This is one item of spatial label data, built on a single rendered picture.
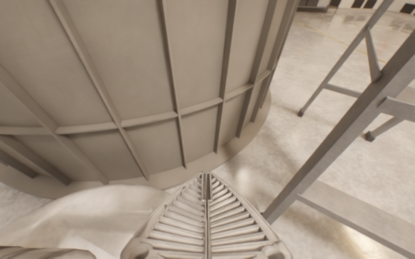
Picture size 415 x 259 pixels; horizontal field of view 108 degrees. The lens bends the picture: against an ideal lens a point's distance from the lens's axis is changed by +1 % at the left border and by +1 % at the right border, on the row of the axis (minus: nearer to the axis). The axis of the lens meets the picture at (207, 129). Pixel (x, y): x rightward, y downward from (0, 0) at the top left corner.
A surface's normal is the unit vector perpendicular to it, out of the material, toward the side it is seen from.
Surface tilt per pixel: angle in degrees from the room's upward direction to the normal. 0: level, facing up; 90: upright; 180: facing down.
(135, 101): 90
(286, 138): 0
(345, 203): 0
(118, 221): 68
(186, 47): 90
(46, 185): 0
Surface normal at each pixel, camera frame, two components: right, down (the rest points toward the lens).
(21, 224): -0.09, -0.78
